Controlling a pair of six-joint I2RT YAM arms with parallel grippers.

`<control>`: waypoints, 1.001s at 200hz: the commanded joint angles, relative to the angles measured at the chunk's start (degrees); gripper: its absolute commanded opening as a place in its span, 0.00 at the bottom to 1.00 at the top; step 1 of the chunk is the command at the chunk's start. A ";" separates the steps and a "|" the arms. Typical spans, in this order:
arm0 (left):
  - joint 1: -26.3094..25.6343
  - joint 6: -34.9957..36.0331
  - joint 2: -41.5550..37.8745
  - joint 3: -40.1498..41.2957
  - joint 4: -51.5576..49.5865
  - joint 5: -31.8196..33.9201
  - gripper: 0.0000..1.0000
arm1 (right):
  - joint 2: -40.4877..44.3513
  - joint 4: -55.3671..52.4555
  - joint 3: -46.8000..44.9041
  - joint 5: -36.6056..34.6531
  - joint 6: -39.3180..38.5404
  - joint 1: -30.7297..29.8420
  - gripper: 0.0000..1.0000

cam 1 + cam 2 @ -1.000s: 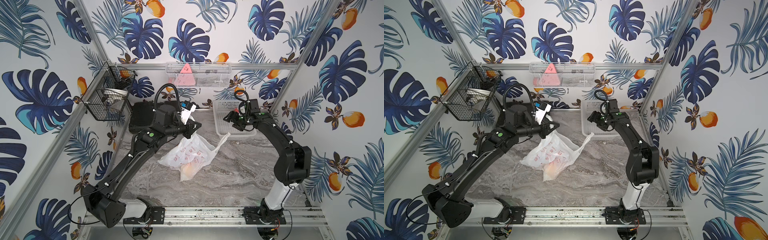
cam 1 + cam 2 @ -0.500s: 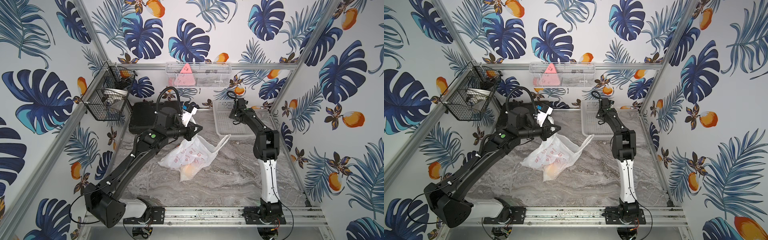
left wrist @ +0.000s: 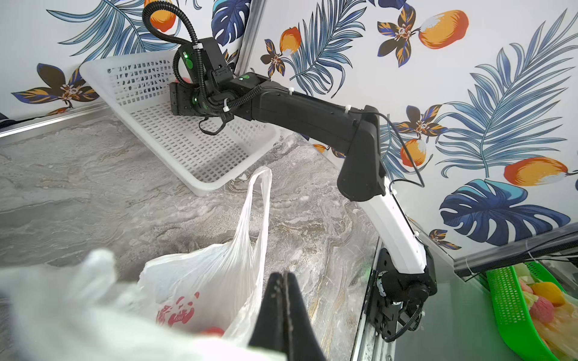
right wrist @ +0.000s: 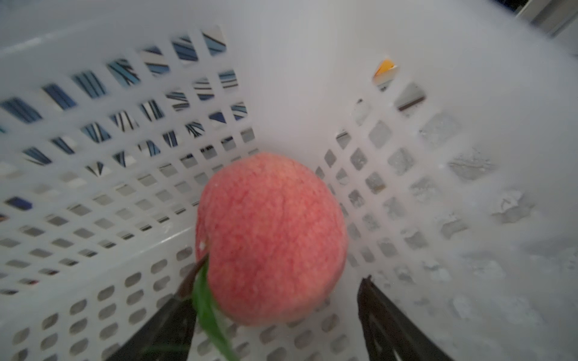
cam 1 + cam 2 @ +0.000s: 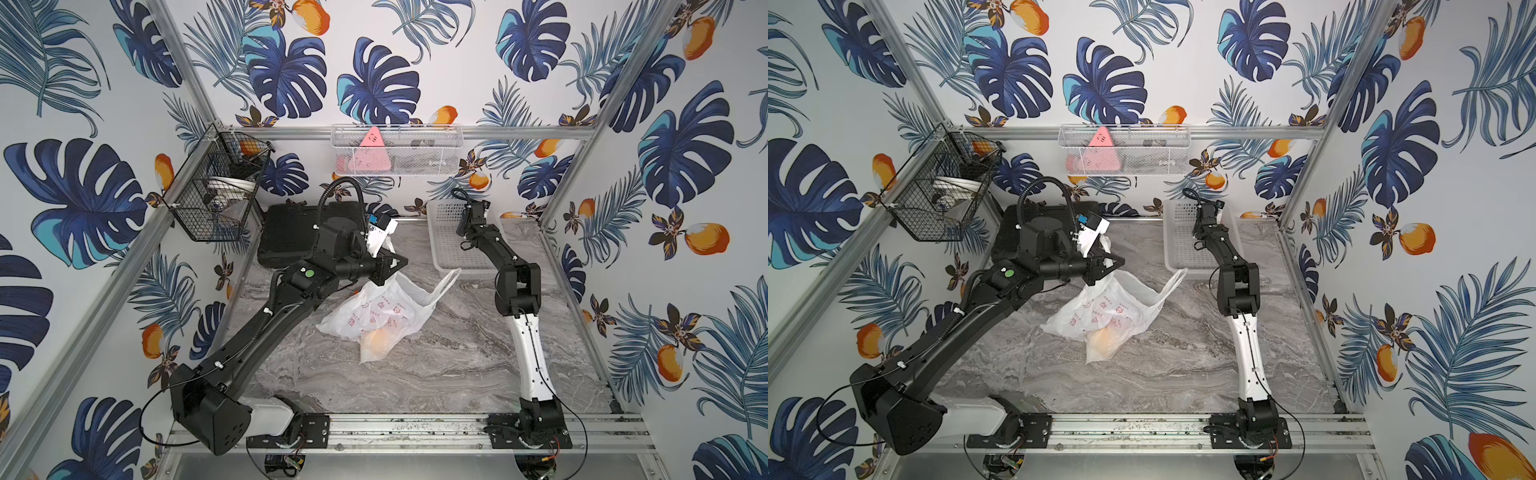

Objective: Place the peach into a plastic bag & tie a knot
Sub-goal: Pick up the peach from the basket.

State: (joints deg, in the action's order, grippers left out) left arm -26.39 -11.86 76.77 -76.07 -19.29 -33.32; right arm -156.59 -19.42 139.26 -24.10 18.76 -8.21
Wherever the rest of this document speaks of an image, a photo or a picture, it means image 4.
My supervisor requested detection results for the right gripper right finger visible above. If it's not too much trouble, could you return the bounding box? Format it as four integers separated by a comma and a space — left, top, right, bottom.
357, 277, 452, 361

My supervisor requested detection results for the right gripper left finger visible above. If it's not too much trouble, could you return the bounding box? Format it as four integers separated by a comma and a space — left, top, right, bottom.
108, 257, 208, 361

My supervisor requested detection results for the pink peach with leaf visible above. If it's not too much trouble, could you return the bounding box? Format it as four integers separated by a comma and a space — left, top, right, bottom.
191, 153, 349, 360

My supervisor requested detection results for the white plastic basket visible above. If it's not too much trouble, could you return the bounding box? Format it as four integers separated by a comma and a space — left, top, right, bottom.
1, 1, 577, 360

